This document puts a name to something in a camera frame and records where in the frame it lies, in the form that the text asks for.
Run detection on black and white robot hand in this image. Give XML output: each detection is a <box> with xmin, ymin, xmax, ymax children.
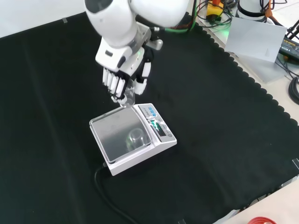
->
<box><xmin>95</xmin><ymin>40</ymin><xmax>155</xmax><ymax>107</ymax></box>

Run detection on small clear glass beaker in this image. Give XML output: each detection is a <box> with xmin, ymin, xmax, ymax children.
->
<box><xmin>121</xmin><ymin>79</ymin><xmax>136</xmax><ymax>109</ymax></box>

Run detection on white electronic balance steel pan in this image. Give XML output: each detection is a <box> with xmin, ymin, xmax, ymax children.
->
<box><xmin>89</xmin><ymin>102</ymin><xmax>178</xmax><ymax>177</ymax></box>

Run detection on black bench cloth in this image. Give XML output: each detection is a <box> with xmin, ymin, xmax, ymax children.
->
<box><xmin>0</xmin><ymin>10</ymin><xmax>299</xmax><ymax>224</ymax></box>

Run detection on yellow stop button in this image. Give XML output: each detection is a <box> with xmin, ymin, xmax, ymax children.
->
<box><xmin>206</xmin><ymin>0</ymin><xmax>225</xmax><ymax>21</ymax></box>

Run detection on pale board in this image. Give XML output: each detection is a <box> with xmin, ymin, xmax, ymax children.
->
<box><xmin>224</xmin><ymin>16</ymin><xmax>288</xmax><ymax>63</ymax></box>

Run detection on black power adapter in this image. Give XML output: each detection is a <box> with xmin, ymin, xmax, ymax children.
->
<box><xmin>278</xmin><ymin>38</ymin><xmax>299</xmax><ymax>59</ymax></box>

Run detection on red round object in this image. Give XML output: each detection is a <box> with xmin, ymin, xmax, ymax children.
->
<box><xmin>247</xmin><ymin>217</ymin><xmax>278</xmax><ymax>224</ymax></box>

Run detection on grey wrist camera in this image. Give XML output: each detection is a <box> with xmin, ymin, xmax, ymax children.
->
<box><xmin>136</xmin><ymin>22</ymin><xmax>164</xmax><ymax>51</ymax></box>

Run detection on green cable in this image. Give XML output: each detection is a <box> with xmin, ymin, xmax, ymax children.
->
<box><xmin>163</xmin><ymin>0</ymin><xmax>197</xmax><ymax>33</ymax></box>

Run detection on black balance power cable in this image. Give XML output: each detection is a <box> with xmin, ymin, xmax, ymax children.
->
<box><xmin>94</xmin><ymin>163</ymin><xmax>139</xmax><ymax>224</ymax></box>

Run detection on orange cable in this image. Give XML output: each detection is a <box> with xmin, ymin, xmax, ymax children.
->
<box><xmin>258</xmin><ymin>0</ymin><xmax>282</xmax><ymax>27</ymax></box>

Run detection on thick black cable bundle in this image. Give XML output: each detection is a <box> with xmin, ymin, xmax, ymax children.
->
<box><xmin>288</xmin><ymin>77</ymin><xmax>299</xmax><ymax>105</ymax></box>

